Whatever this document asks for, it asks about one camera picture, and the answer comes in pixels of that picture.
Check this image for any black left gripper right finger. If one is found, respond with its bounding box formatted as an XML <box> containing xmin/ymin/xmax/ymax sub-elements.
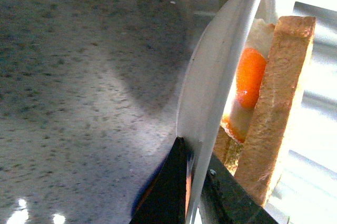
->
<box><xmin>199</xmin><ymin>154</ymin><xmax>277</xmax><ymax>224</ymax></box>

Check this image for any bread slice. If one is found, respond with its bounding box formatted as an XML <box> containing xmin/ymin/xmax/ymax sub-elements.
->
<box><xmin>234</xmin><ymin>16</ymin><xmax>316</xmax><ymax>207</ymax></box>
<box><xmin>213</xmin><ymin>126</ymin><xmax>243</xmax><ymax>175</ymax></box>

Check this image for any white round plate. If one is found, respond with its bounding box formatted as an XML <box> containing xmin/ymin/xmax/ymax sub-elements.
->
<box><xmin>176</xmin><ymin>0</ymin><xmax>261</xmax><ymax>223</ymax></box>

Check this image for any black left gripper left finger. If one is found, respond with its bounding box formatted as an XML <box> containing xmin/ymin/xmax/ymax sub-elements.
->
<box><xmin>130</xmin><ymin>137</ymin><xmax>187</xmax><ymax>223</ymax></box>

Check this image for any fried egg toy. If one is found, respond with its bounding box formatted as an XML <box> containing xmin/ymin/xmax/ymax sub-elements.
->
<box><xmin>221</xmin><ymin>19</ymin><xmax>275</xmax><ymax>143</ymax></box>

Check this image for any grey pleated curtain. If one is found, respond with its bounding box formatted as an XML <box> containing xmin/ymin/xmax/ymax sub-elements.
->
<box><xmin>266</xmin><ymin>0</ymin><xmax>336</xmax><ymax>223</ymax></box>

